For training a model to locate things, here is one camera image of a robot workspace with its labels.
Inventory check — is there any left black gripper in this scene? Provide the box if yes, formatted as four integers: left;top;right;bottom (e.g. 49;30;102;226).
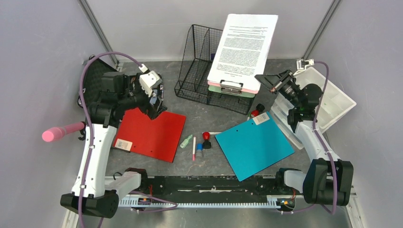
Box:
118;73;167;119

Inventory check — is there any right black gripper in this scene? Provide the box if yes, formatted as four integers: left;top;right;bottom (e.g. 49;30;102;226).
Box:
255;69;300;109

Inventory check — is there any white printed paper sheet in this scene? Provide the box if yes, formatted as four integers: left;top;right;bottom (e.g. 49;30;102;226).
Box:
208;14;278;91

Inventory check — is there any pink clear clipboard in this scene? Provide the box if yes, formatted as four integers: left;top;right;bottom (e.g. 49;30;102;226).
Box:
207;80;259;94

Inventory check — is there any light green clipboard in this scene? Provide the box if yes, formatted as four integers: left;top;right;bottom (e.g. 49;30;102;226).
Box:
208;85;256;98

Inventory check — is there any red clipboard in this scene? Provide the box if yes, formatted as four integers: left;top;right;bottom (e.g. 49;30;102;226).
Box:
112;108;186;163

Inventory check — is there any teal blue clipboard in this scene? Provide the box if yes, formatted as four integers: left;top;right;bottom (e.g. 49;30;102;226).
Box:
215;112;294;181

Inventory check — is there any black wire mesh organizer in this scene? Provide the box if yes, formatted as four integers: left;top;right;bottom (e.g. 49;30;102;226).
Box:
174;24;254;115

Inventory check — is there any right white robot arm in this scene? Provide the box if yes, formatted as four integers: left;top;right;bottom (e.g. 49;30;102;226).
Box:
255;70;354;207

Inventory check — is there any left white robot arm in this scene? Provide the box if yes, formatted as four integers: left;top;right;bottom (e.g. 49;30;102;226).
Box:
60;71;166;219

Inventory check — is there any red black round stamp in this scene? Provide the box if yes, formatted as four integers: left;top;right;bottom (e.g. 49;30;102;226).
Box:
249;103;265;118

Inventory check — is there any black poker chip case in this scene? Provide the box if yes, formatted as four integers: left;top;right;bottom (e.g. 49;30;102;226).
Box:
77;57;166;118

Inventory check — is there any white plastic drawer organizer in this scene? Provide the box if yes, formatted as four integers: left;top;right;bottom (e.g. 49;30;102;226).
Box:
269;67;356;150

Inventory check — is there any green small highlighter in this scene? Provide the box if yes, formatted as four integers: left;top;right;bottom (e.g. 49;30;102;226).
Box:
180;134;193;149

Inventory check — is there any blue grey small cylinder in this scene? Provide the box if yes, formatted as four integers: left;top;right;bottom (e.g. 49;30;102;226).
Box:
195;143;204;158

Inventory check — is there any pink pen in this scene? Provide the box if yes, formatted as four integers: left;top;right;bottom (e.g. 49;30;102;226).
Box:
192;136;197;161

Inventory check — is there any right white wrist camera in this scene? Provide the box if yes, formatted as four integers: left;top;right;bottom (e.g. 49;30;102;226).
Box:
296;59;315;70

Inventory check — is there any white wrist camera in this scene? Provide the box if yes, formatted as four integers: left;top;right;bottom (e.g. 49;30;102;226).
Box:
296;59;315;70
139;71;162;97

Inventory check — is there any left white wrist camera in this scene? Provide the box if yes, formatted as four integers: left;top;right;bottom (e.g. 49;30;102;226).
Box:
139;71;162;97

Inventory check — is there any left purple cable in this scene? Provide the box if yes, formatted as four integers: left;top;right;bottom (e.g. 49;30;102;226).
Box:
77;51;179;228

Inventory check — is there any purple cable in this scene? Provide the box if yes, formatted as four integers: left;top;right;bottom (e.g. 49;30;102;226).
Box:
281;61;338;215
77;51;179;228

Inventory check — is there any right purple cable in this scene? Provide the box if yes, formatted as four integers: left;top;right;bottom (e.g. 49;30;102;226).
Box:
281;61;338;215

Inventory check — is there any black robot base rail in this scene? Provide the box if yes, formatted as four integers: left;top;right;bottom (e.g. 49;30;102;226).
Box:
137;175;302;204

